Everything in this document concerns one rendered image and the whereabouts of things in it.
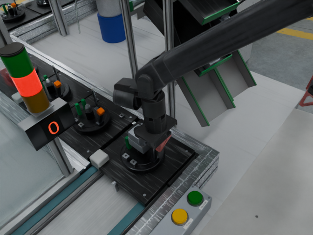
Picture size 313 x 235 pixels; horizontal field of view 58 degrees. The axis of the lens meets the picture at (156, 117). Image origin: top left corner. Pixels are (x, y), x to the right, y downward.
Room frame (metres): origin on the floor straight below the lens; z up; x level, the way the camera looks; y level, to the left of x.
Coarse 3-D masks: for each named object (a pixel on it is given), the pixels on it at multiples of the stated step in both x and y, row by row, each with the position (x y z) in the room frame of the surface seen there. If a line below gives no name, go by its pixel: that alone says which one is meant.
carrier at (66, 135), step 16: (96, 96) 0.88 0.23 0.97; (80, 112) 0.76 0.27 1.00; (112, 112) 0.78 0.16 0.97; (128, 112) 0.77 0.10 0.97; (80, 128) 0.69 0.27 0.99; (96, 128) 0.69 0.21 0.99; (112, 128) 0.70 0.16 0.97; (128, 128) 0.71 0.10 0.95; (80, 144) 0.64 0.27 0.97; (96, 144) 0.63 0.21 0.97
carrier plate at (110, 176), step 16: (112, 144) 0.63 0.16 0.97; (176, 144) 0.60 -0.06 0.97; (112, 160) 0.56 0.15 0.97; (176, 160) 0.53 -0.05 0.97; (112, 176) 0.50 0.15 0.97; (128, 176) 0.49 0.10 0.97; (144, 176) 0.49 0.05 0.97; (160, 176) 0.48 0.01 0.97; (128, 192) 0.44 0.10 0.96; (144, 192) 0.43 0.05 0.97
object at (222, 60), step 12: (156, 0) 0.88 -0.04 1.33; (144, 12) 0.86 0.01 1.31; (156, 12) 0.81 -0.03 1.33; (180, 12) 0.89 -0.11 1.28; (156, 24) 0.81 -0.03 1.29; (180, 24) 0.84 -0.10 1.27; (192, 24) 0.84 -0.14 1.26; (204, 24) 0.82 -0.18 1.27; (180, 36) 0.79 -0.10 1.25; (192, 36) 0.80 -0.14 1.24; (204, 72) 0.66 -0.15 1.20
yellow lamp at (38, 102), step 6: (42, 90) 0.51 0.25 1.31; (30, 96) 0.49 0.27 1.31; (36, 96) 0.49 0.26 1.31; (42, 96) 0.50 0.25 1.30; (24, 102) 0.50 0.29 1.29; (30, 102) 0.49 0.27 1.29; (36, 102) 0.49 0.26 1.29; (42, 102) 0.50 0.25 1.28; (48, 102) 0.52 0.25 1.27; (30, 108) 0.49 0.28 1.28; (36, 108) 0.49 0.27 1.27; (42, 108) 0.49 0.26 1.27
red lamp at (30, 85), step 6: (12, 78) 0.50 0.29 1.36; (18, 78) 0.49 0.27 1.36; (24, 78) 0.49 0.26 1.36; (30, 78) 0.50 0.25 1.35; (36, 78) 0.51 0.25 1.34; (18, 84) 0.49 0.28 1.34; (24, 84) 0.49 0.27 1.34; (30, 84) 0.49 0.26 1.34; (36, 84) 0.50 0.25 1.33; (18, 90) 0.50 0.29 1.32; (24, 90) 0.49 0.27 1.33; (30, 90) 0.49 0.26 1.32; (36, 90) 0.50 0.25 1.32; (24, 96) 0.49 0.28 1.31
